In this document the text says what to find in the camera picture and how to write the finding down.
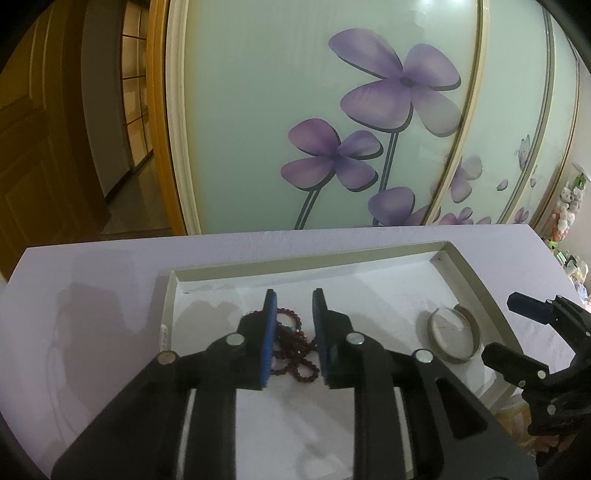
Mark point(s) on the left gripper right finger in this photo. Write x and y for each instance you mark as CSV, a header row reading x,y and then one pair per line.
x,y
413,417

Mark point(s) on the purple tablecloth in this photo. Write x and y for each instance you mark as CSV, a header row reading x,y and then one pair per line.
x,y
78,321

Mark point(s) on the wide silver cuff bangle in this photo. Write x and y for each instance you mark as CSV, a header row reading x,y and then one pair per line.
x,y
454,334

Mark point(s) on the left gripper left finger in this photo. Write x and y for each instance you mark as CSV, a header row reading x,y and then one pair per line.
x,y
176,419

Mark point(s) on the plush toy stack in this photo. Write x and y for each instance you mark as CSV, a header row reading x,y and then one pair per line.
x,y
566,206

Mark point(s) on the floral sliding wardrobe door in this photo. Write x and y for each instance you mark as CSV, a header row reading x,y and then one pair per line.
x,y
317,114

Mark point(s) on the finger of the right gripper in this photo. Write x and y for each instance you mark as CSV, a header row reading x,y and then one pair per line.
x,y
517,369
569,320

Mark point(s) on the brown wooden door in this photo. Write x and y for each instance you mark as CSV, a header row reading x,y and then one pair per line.
x,y
49,190

